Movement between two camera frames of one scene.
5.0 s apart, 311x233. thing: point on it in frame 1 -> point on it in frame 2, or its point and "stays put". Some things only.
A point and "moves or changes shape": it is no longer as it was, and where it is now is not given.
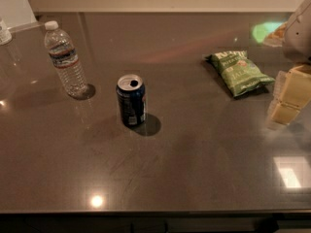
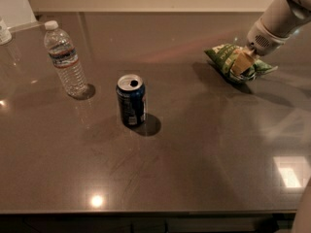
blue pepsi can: [131, 95] stays put
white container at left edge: [5, 35] stays put
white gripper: [298, 38] -> [263, 42]
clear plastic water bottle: [65, 59] stays put
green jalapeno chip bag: [241, 73] moves or changes shape
